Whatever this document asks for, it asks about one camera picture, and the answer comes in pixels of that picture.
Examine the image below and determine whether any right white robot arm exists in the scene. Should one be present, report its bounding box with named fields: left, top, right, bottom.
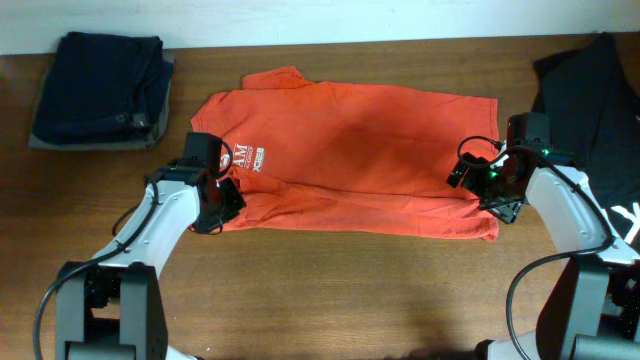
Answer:
left=447, top=145, right=639, bottom=359

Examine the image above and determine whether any folded navy blue garment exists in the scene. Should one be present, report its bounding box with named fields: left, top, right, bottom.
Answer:
left=35, top=32, right=173, bottom=143

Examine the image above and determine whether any black printed t-shirt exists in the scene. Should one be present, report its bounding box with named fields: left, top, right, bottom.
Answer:
left=532, top=33, right=639, bottom=250

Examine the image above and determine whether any folded grey garment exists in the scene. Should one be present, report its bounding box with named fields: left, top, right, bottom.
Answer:
left=28, top=73, right=171, bottom=151

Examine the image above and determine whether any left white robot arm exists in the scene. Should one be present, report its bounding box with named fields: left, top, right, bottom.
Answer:
left=49, top=167, right=246, bottom=359

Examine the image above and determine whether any red polo shirt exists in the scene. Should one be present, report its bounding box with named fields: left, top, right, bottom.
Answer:
left=191, top=67, right=499, bottom=241

